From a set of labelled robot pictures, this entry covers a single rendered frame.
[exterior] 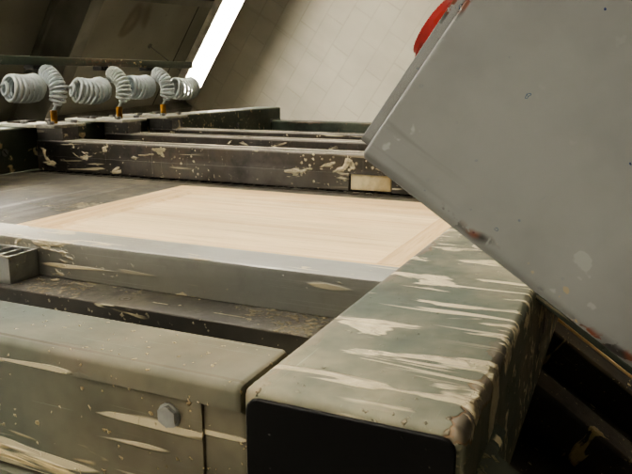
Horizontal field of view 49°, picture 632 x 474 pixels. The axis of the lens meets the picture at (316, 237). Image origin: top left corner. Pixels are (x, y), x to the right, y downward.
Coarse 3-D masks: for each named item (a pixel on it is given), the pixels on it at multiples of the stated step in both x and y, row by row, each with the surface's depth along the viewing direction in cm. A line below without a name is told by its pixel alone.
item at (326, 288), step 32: (0, 224) 83; (64, 256) 74; (96, 256) 72; (128, 256) 71; (160, 256) 69; (192, 256) 68; (224, 256) 68; (256, 256) 68; (288, 256) 68; (160, 288) 70; (192, 288) 68; (224, 288) 67; (256, 288) 65; (288, 288) 64; (320, 288) 62; (352, 288) 61
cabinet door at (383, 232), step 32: (160, 192) 120; (192, 192) 120; (224, 192) 120; (256, 192) 120; (32, 224) 94; (64, 224) 94; (96, 224) 95; (128, 224) 95; (160, 224) 95; (192, 224) 95; (224, 224) 95; (256, 224) 95; (288, 224) 95; (320, 224) 95; (352, 224) 95; (384, 224) 95; (416, 224) 95; (448, 224) 93; (320, 256) 78; (352, 256) 78; (384, 256) 78
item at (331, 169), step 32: (64, 96) 160; (64, 128) 159; (64, 160) 159; (96, 160) 155; (128, 160) 152; (160, 160) 148; (192, 160) 145; (224, 160) 142; (256, 160) 139; (288, 160) 136; (320, 160) 133; (352, 160) 130
